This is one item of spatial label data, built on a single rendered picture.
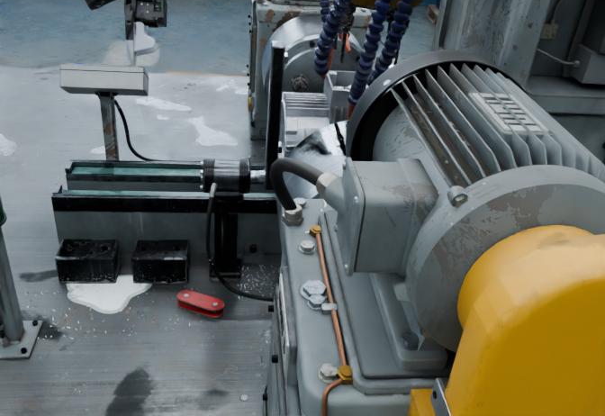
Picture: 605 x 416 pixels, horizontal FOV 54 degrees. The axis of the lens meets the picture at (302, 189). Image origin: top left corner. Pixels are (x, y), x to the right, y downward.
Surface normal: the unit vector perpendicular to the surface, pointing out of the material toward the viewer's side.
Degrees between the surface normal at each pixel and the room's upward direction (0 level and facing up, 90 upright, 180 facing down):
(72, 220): 90
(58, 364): 0
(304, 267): 0
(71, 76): 57
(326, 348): 0
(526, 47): 90
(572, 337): 90
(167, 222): 90
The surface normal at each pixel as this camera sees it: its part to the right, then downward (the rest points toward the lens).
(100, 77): 0.12, -0.03
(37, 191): 0.07, -0.85
